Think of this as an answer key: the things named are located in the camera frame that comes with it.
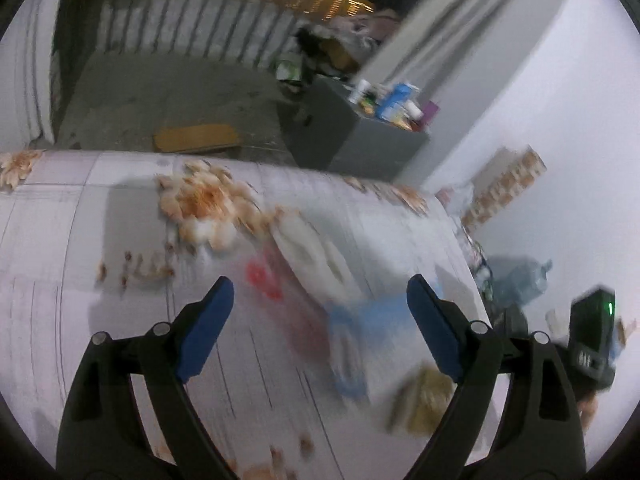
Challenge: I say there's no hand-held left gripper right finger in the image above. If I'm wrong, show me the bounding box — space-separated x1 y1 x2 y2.
405 274 587 480

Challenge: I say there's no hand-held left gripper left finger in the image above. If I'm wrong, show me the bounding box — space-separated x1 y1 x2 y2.
56 276 242 480

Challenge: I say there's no blue and white packet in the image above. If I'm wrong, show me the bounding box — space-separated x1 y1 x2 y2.
326 294 417 402

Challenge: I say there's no yellow snack packet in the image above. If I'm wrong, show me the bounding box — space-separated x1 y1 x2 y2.
389 364 457 434

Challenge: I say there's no red snack wrapper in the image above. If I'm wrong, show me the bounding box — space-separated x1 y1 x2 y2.
246 259 282 302

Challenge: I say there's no empty blue water jug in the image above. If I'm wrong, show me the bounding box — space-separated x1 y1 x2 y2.
492 257 554 309

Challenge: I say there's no white plastic bag red print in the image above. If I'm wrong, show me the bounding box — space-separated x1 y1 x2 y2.
435 182 476 217

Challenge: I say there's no white plastic packaging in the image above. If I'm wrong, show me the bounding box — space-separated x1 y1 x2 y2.
272 214 362 302

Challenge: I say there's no floral checked tablecloth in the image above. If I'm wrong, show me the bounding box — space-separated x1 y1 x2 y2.
0 149 512 480

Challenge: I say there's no patterned cardboard box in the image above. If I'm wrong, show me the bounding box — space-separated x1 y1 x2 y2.
460 145 549 232

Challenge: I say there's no flat cardboard sheet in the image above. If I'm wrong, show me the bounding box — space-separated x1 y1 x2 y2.
152 123 242 156

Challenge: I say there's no grey cabinet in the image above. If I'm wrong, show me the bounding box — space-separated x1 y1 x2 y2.
277 75 432 187

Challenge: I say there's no purple box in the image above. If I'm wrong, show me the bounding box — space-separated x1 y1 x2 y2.
417 100 442 132

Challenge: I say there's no small white bottle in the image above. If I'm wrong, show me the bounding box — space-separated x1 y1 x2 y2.
350 79 373 107

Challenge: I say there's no brown cardboard box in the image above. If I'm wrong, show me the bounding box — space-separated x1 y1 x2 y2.
320 40 359 74

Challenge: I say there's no black cloth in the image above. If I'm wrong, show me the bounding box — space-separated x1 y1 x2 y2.
294 27 327 62

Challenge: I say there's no grey curtain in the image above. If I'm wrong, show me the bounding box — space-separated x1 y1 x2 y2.
359 0 532 92

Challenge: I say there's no metal balcony railing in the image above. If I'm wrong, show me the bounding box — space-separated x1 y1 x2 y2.
50 0 377 67

